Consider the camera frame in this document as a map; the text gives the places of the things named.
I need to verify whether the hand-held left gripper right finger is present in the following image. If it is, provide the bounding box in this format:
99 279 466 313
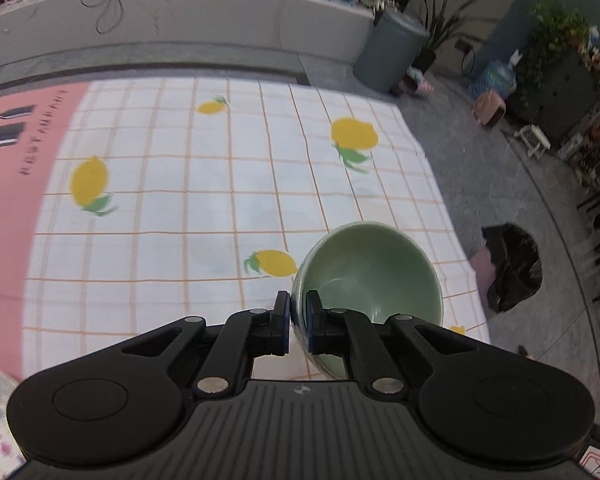
304 290 481 400

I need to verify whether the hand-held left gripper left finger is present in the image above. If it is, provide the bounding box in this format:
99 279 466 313
117 290 291 400

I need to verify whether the green ceramic bowl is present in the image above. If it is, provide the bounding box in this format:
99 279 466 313
290 221 444 380

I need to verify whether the pink and white printed tablecloth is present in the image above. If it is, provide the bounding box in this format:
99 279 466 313
0 76 493 396

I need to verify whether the black garbage bag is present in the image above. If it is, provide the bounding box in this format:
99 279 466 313
481 223 542 314

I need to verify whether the pair of slippers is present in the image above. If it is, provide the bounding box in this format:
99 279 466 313
400 67 437 97

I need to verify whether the pink stool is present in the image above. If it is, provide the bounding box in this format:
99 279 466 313
472 89 507 129

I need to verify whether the grey trash bin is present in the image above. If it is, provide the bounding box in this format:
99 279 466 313
354 8 431 94

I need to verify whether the small white stool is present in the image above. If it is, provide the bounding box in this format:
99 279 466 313
515 124 552 161

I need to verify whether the blue water bottle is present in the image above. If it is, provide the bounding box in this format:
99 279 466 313
467 50 524 104

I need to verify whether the grey marble tv cabinet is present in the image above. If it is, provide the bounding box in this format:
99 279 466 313
0 0 383 92

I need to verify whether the long-leaf potted plant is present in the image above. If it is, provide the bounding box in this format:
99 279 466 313
409 0 483 77

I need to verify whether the bushy potted plant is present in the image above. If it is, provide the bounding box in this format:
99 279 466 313
510 0 600 128

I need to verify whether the black cable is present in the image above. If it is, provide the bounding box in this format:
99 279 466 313
80 0 127 34

